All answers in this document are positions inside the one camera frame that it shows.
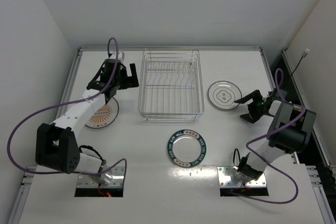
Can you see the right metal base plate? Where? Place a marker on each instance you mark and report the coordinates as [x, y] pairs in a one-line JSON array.
[[229, 177]]

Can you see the dark green rimmed plate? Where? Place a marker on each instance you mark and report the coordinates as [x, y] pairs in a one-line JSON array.
[[186, 148]]

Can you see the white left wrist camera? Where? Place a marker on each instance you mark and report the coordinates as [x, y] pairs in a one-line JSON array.
[[121, 55]]

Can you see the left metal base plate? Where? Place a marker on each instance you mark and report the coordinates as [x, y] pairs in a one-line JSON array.
[[113, 179]]

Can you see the orange sunburst plate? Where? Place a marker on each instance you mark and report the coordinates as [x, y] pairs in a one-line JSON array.
[[104, 116]]

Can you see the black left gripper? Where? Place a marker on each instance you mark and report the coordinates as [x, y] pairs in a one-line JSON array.
[[125, 80]]

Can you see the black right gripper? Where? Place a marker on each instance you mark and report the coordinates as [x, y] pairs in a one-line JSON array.
[[255, 106]]

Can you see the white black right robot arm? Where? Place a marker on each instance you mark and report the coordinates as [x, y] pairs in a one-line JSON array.
[[289, 132]]

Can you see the steel wire dish rack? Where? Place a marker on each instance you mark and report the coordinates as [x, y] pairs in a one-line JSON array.
[[171, 87]]

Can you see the metal base plate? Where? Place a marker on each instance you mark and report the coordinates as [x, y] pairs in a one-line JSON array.
[[113, 179], [229, 177]]

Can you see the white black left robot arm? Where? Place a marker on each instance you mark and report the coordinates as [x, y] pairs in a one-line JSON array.
[[56, 143]]

